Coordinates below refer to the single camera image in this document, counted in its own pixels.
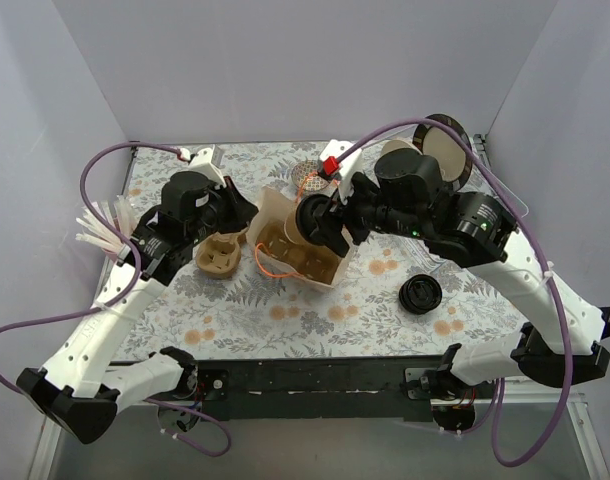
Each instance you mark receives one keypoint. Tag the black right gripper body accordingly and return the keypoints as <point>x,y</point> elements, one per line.
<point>342,218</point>

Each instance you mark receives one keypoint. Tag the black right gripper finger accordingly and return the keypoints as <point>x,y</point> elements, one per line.
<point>356,192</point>
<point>335,227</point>

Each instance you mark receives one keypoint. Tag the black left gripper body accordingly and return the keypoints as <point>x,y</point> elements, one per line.
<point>230,207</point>

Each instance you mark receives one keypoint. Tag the black plastic cup lid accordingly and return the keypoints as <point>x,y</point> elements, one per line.
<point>312,219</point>

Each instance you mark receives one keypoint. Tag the brown paper coffee cup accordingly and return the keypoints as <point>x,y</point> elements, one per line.
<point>291,229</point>

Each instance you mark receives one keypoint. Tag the beige paper takeout bag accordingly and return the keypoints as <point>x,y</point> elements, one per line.
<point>273,206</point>

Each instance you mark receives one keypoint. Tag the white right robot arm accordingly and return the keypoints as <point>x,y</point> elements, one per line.
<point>559,343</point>

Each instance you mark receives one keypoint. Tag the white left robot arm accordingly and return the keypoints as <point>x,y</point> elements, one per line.
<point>75,388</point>

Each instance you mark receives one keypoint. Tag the stack of cardboard cup carriers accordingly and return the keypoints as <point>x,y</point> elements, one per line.
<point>219,255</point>

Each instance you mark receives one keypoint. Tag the cream ceramic plate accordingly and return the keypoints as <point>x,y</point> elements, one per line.
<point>400,147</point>

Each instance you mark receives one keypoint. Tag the patterned ceramic bowl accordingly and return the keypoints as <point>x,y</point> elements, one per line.
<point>305,178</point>

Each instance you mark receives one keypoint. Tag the dark rimmed ceramic plate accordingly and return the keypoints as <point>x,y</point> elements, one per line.
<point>454,164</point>

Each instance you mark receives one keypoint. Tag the stack of black lids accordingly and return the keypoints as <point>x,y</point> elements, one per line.
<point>420,294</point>

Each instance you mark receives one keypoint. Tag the floral patterned table mat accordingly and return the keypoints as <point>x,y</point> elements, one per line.
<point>253,316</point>

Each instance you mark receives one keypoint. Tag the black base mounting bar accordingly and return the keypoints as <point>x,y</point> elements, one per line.
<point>302,388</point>

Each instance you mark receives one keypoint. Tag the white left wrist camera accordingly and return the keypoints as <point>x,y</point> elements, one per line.
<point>206,161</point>

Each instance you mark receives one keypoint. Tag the white wire dish rack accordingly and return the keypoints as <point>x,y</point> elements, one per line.
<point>496,187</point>

